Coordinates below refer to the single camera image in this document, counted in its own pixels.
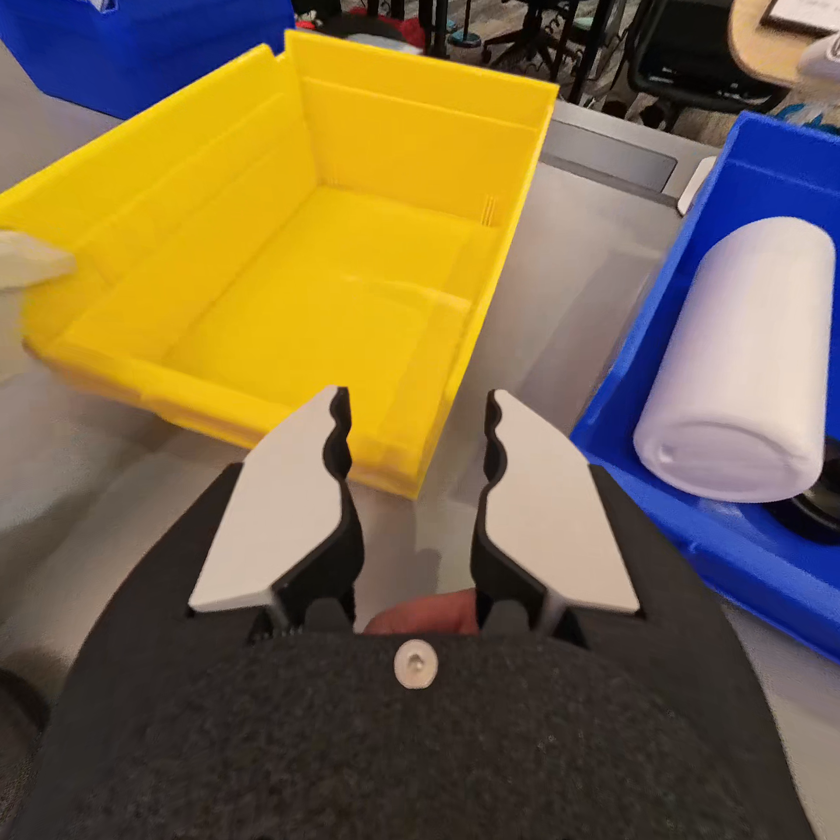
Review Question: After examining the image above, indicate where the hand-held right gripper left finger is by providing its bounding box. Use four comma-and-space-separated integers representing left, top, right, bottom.
188, 386, 365, 631

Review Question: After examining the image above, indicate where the white plastic bottle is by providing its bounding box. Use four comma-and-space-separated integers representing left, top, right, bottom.
633, 217, 837, 503

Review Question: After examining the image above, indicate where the person's right hand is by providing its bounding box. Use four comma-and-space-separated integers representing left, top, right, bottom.
363, 588, 481, 635

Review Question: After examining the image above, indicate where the red bag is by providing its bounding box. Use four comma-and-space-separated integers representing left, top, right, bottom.
295, 5, 427, 52

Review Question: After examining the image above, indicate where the blue plastic bin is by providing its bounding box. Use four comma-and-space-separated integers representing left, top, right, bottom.
0, 0, 296, 120
570, 110, 840, 664

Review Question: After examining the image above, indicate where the printed instruction sheet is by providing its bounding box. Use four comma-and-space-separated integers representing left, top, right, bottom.
761, 0, 840, 37

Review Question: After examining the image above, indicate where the yellow plastic bin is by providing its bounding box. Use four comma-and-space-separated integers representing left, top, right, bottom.
0, 29, 560, 501

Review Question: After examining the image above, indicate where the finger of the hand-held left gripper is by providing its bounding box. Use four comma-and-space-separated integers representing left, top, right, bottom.
0, 230, 76, 383

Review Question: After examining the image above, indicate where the instruction sheet on stand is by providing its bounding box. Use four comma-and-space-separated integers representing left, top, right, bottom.
676, 0, 840, 217

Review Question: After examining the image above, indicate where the blue round floor base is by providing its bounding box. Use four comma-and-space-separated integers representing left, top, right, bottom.
777, 101, 840, 135

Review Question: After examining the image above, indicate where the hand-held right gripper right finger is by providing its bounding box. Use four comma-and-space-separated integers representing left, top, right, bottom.
470, 389, 641, 634

